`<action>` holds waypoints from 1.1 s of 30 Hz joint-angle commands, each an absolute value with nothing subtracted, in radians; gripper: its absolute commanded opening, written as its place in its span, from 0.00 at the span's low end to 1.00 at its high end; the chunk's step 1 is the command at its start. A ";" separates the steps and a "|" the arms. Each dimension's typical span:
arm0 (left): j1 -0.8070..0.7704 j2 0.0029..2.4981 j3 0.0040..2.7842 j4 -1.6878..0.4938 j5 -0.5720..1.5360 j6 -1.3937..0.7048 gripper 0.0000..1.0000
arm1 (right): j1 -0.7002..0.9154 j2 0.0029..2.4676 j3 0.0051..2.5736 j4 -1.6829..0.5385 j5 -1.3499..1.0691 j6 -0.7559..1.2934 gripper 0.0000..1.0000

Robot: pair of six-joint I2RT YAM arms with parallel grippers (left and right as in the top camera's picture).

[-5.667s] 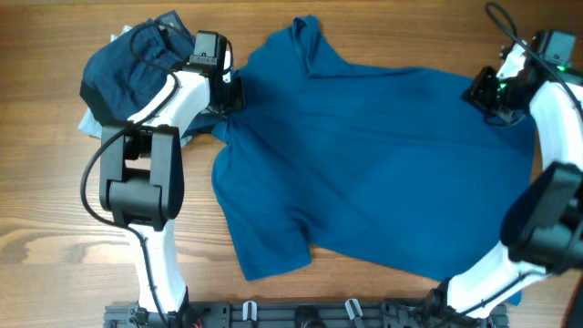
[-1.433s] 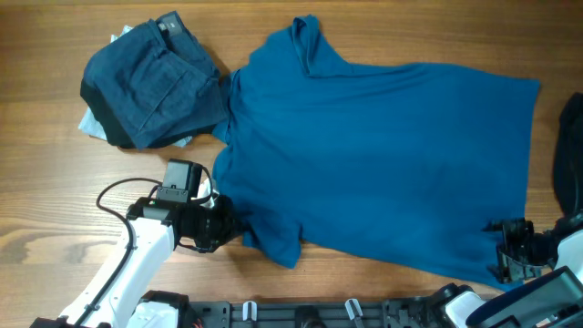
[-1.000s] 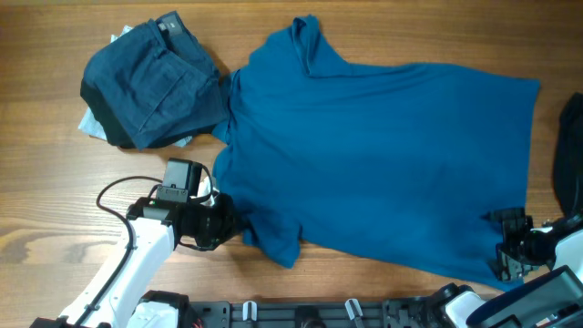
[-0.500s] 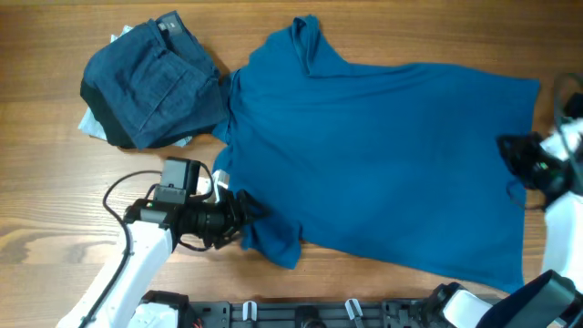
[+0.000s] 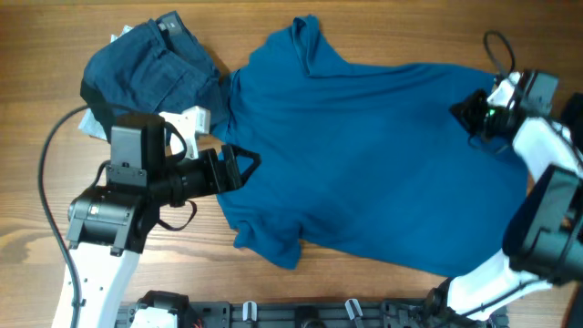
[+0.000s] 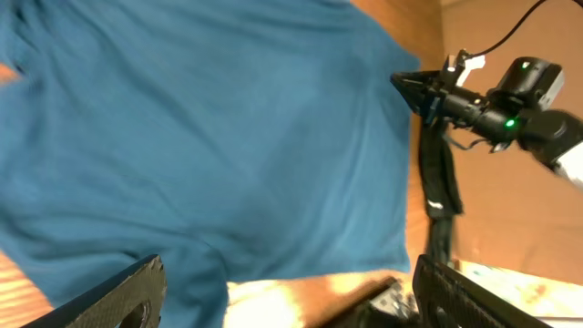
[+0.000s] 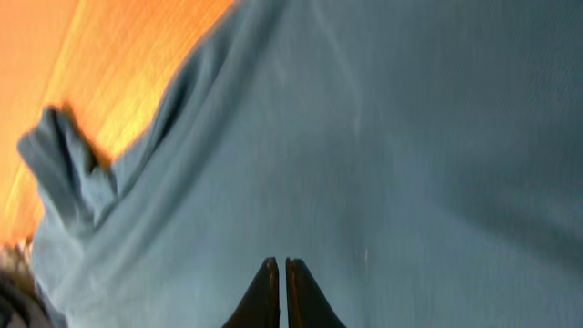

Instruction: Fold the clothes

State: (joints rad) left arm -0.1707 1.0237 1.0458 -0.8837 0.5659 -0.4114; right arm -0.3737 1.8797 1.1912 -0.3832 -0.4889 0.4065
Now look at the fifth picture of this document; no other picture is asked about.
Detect blue polo shirt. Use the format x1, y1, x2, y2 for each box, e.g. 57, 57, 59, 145
215, 16, 528, 277

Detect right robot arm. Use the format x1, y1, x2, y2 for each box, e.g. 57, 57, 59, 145
417, 69, 582, 327

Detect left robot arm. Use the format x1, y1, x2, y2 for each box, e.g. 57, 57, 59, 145
53, 114, 261, 327

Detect black garment at right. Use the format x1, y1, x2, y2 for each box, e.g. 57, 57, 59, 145
560, 93, 583, 151

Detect folded dark denim jeans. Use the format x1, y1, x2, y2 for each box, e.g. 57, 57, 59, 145
80, 11, 229, 125

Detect folded black garment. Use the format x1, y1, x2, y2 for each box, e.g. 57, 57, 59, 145
80, 79, 124, 142

